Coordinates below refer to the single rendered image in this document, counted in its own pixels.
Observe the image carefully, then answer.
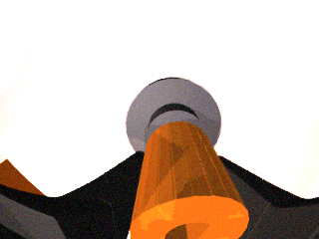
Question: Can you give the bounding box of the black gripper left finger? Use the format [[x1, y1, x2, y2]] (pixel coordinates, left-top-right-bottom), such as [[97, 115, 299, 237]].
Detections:
[[0, 151, 145, 239]]

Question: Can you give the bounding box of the orange knob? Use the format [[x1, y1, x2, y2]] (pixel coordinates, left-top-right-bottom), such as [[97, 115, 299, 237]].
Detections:
[[129, 122, 250, 239]]

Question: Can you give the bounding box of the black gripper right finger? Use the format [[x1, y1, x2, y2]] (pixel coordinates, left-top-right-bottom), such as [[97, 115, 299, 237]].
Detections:
[[219, 155, 319, 239]]

